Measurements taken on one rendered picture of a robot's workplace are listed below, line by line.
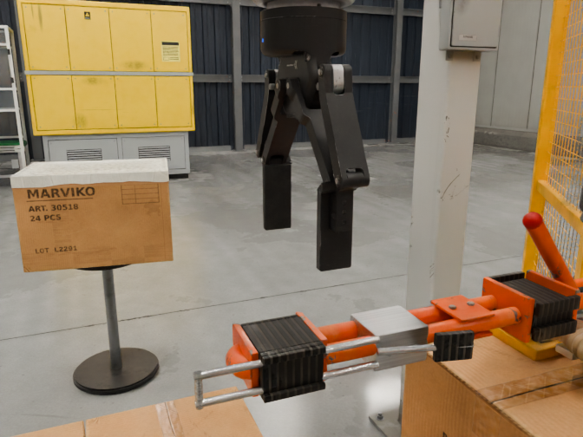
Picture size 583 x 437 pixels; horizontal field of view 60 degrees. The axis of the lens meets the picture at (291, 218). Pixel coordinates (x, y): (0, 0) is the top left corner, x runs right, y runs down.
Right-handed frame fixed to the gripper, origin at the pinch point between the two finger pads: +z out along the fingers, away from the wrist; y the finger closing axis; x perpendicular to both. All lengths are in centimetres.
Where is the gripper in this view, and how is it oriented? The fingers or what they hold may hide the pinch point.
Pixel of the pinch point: (302, 234)
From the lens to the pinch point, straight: 49.0
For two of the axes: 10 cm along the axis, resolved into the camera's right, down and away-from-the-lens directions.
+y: -3.8, -2.3, 9.0
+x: -9.3, 0.9, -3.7
